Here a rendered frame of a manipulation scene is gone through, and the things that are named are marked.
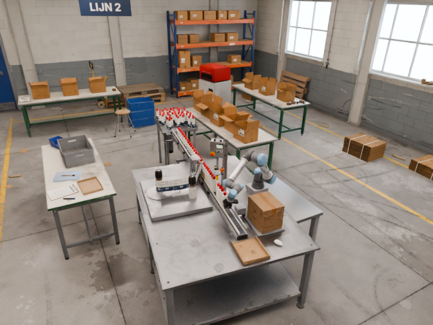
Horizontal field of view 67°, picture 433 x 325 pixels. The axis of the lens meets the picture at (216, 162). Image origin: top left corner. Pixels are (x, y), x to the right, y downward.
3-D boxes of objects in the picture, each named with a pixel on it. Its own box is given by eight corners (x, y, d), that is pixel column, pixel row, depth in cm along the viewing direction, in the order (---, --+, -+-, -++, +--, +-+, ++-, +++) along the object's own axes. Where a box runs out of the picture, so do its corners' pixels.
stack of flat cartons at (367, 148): (341, 150, 700) (343, 137, 686) (357, 145, 726) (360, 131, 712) (367, 162, 652) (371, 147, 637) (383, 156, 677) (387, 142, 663)
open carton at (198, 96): (188, 108, 694) (187, 91, 677) (207, 105, 714) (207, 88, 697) (196, 113, 663) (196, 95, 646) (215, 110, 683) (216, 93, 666)
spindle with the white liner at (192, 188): (187, 198, 371) (187, 175, 357) (195, 196, 373) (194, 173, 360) (189, 202, 363) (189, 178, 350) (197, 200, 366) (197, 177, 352)
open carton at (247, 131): (227, 138, 554) (227, 117, 537) (250, 132, 578) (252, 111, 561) (240, 146, 525) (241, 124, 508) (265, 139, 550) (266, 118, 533)
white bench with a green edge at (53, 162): (51, 189, 547) (40, 146, 511) (98, 179, 578) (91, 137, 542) (62, 263, 398) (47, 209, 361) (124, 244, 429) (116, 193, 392)
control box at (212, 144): (212, 153, 383) (212, 138, 374) (226, 155, 379) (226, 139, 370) (209, 156, 374) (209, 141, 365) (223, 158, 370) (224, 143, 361)
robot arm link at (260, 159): (267, 174, 381) (254, 148, 339) (278, 178, 372) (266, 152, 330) (261, 182, 377) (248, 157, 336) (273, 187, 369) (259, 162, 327)
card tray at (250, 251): (230, 243, 311) (230, 240, 309) (255, 237, 319) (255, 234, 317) (243, 265, 286) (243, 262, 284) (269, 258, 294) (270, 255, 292)
